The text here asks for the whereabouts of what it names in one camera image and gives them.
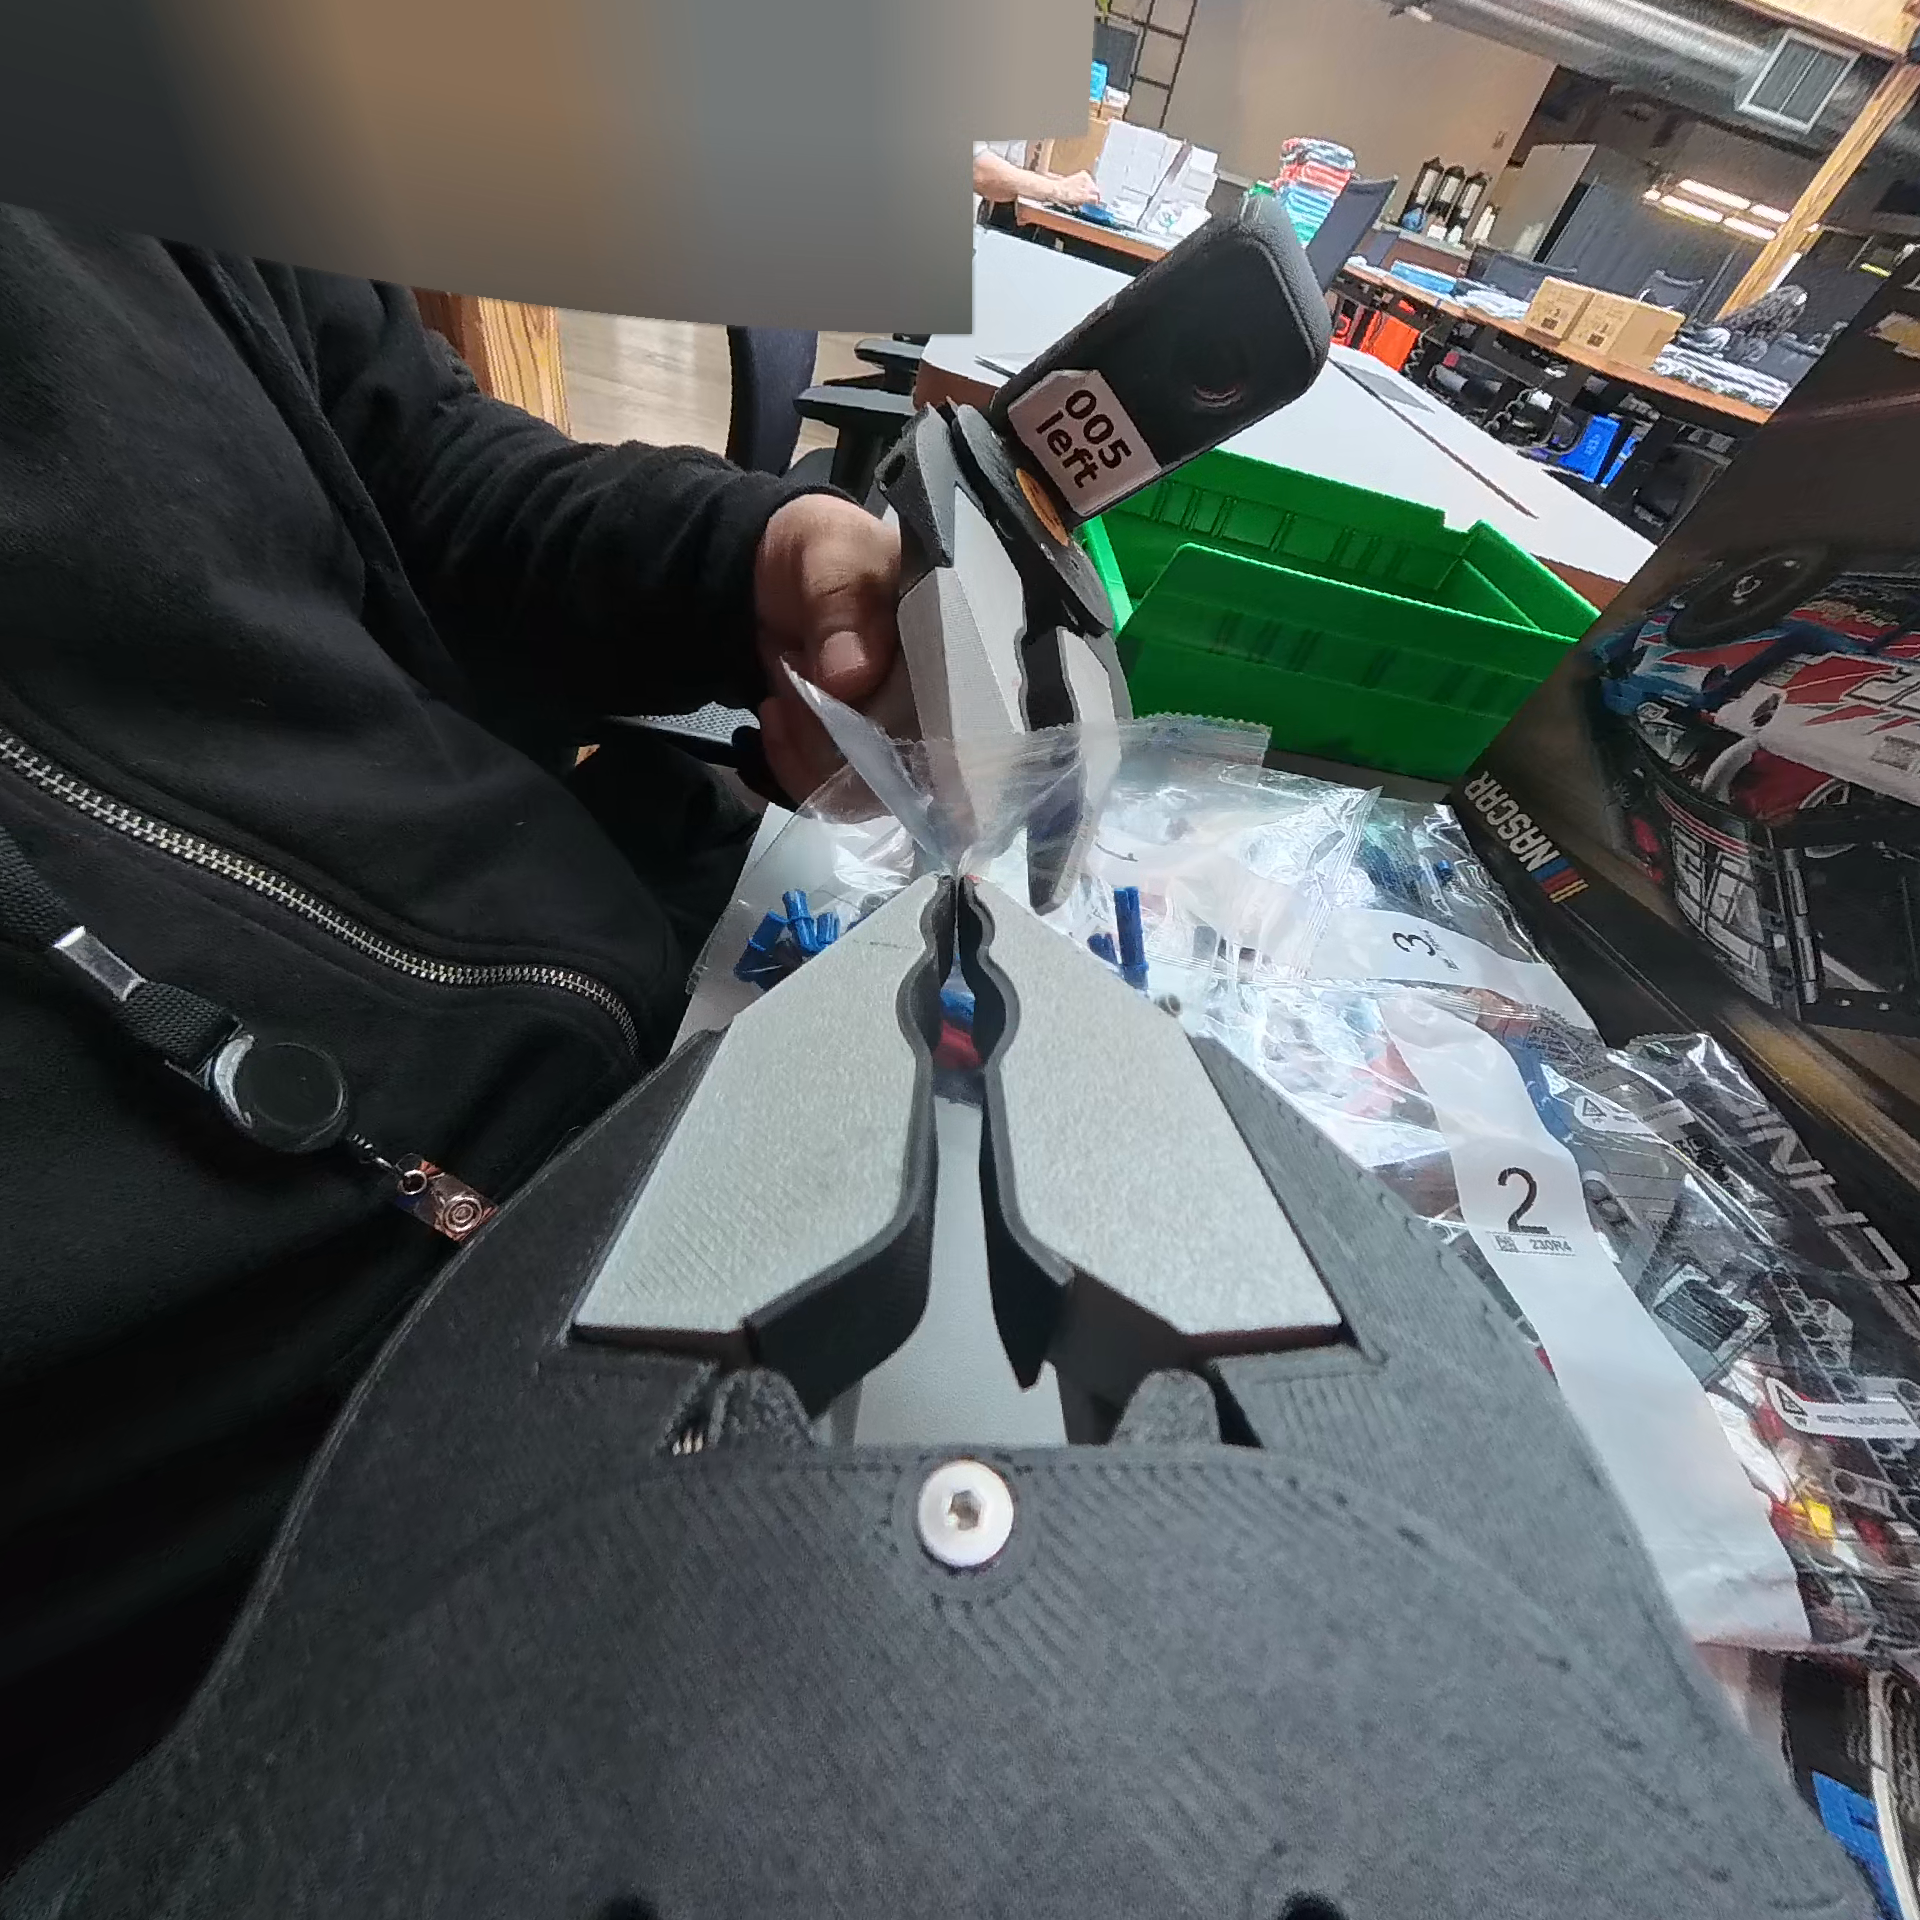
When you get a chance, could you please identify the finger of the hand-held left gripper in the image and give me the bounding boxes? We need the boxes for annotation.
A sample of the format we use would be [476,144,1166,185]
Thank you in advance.
[1020,614,1137,915]
[893,450,1039,880]

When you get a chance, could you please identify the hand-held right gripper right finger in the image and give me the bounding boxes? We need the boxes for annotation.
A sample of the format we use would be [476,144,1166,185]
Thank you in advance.
[959,877,1343,1443]

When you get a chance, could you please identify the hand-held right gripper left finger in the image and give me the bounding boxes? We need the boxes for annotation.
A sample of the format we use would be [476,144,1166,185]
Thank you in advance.
[574,877,965,1414]

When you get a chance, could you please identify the small clear bag blue pieces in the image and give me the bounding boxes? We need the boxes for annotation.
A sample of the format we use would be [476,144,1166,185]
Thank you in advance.
[698,661,1186,1085]

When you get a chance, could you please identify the person's left forearm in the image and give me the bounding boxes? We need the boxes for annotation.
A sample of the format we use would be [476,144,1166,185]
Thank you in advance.
[225,269,819,751]

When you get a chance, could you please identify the clear zip bag lego parts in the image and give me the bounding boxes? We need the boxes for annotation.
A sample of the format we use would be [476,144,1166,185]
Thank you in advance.
[1118,718,1377,939]

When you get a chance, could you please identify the small clear lego parts bag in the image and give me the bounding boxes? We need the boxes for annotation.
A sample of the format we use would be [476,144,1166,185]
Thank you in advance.
[1302,791,1596,1040]

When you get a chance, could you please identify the large clear lego parts bag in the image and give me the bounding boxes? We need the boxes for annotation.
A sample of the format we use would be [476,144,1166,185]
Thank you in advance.
[1199,976,1920,1670]

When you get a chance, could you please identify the black lego set box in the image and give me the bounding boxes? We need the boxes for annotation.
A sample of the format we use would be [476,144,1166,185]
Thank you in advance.
[1444,247,1920,1310]

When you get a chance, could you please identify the dark printed lego packaging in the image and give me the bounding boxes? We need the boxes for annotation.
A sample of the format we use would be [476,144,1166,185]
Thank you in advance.
[1774,1656,1920,1920]

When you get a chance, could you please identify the person's left hand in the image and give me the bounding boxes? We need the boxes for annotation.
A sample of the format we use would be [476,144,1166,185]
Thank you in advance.
[755,495,913,753]

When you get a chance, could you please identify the stack of white boxes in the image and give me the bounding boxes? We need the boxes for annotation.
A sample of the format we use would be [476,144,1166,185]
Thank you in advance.
[1093,118,1222,238]

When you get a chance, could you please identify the stack of folded cloths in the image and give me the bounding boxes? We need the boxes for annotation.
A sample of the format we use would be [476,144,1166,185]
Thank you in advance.
[1275,137,1363,243]

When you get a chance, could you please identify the green plastic bin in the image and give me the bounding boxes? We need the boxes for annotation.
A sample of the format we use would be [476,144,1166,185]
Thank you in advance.
[1071,450,1489,600]
[1118,543,1602,783]

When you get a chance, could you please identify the black office chair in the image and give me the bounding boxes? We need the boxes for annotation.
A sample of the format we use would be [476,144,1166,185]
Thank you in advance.
[726,322,921,485]

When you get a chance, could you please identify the black badge reel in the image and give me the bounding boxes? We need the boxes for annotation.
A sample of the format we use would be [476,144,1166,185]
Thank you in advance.
[221,1040,501,1240]

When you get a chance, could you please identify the person's black jacket torso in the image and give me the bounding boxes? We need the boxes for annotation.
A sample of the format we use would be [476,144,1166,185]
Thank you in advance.
[0,200,812,1853]

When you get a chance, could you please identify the metal air duct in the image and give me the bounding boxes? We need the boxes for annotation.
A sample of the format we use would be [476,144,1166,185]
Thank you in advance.
[1423,0,1895,125]

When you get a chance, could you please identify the black lanyard strap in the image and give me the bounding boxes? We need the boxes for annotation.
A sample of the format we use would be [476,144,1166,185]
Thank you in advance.
[0,831,249,1085]

